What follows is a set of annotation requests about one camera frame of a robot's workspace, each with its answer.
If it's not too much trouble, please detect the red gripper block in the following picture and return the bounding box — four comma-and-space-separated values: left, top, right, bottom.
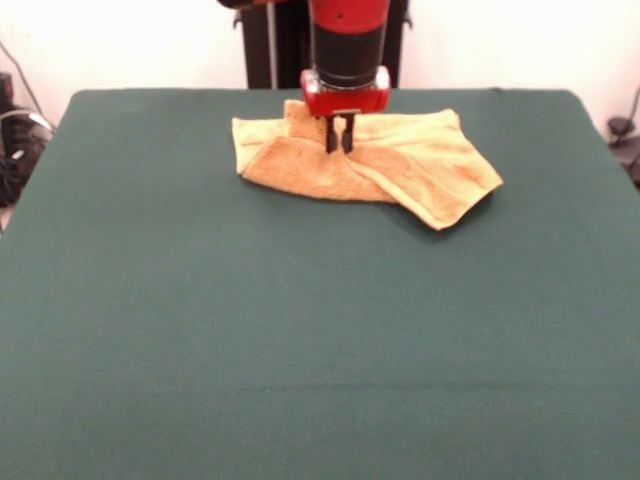
299, 67, 392, 154

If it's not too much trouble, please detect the tan terry towel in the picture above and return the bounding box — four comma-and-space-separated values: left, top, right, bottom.
230, 98, 504, 231

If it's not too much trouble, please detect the dark green tablecloth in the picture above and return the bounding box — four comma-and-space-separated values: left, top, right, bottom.
0, 88, 640, 480

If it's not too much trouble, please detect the dark grey stand base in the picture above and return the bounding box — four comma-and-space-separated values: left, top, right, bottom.
0, 72, 55, 209
607, 115, 640, 190

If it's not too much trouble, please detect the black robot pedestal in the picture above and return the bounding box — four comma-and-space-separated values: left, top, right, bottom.
232, 0, 414, 90

